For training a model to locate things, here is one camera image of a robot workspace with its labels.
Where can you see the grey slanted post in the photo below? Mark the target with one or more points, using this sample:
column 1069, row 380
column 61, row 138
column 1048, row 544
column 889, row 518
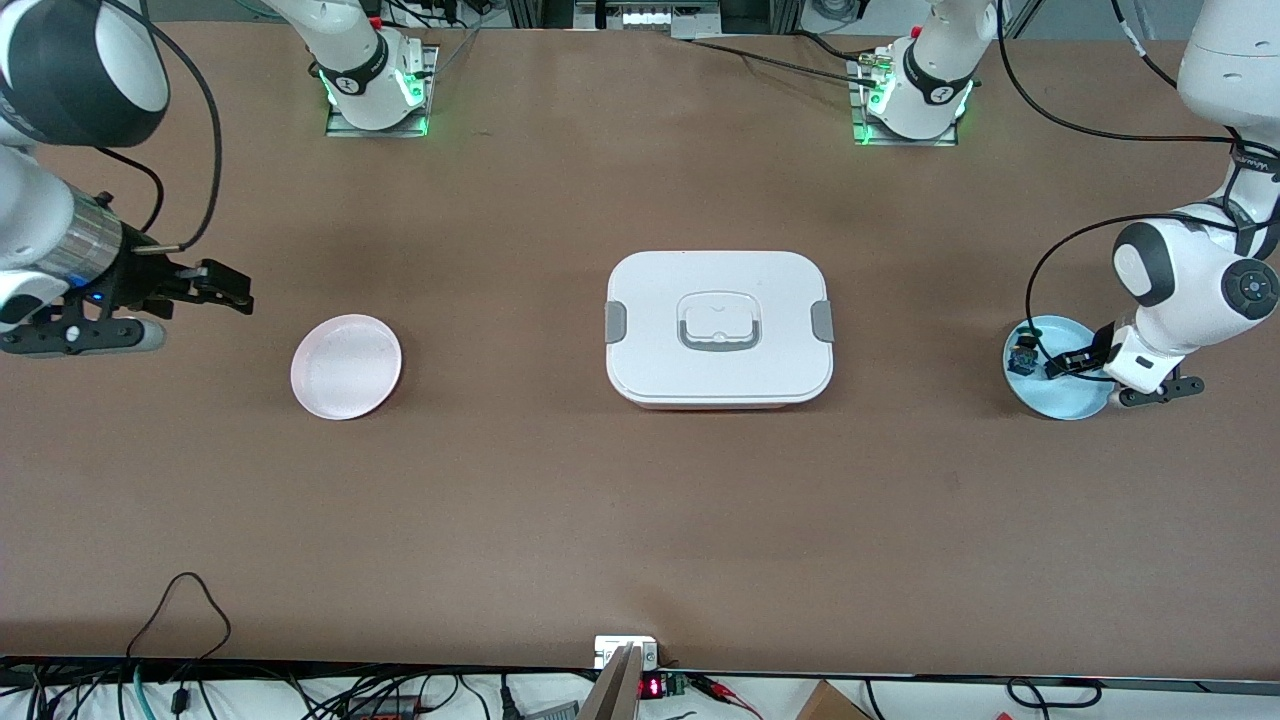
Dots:
column 615, row 695

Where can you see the round light blue plate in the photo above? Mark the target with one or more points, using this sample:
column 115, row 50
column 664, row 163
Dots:
column 1060, row 400

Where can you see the small white socket box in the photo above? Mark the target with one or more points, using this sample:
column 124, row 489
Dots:
column 610, row 645

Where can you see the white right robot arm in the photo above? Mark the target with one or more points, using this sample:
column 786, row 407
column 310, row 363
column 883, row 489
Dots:
column 30, row 200

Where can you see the brown cardboard piece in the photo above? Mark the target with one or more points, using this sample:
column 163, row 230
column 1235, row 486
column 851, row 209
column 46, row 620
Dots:
column 830, row 705

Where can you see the circuit board red display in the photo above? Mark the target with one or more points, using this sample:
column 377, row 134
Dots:
column 652, row 687

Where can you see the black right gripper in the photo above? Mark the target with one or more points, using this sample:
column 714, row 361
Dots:
column 142, row 280

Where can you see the round pink plate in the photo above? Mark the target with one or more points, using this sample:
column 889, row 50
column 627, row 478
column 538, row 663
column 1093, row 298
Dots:
column 345, row 368

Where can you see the blue green switch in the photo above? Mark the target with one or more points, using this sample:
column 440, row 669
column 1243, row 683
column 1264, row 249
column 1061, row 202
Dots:
column 1021, row 355

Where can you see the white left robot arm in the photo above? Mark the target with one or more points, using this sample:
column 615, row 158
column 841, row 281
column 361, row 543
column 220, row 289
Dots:
column 1220, row 60

